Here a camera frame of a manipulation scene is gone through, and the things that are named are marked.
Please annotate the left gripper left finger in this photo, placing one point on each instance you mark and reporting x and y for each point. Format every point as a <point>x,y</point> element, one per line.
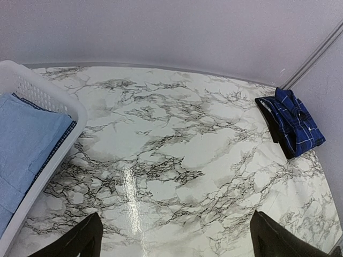
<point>82,240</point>

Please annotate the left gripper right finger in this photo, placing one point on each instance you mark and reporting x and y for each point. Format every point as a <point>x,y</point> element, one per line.
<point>269,238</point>

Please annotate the black shirt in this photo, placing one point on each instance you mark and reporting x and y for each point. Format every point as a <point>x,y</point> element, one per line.
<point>273,126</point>

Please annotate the blue plaid long sleeve shirt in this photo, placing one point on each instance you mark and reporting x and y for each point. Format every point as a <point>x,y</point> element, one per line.
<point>295,121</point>

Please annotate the light blue shirt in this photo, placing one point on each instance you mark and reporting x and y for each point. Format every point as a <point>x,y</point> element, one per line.
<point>30,136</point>

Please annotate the white plastic laundry basket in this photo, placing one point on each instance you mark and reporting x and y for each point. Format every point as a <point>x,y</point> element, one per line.
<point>18,79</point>

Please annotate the right aluminium frame post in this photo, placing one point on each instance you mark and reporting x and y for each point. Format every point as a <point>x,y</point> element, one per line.
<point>314,57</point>

